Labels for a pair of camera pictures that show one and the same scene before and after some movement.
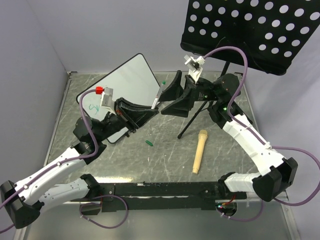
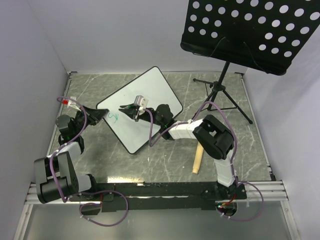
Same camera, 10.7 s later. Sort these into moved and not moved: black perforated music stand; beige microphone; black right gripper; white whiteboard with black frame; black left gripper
Moved: black left gripper; black right gripper; white whiteboard with black frame
Not moved: black perforated music stand; beige microphone
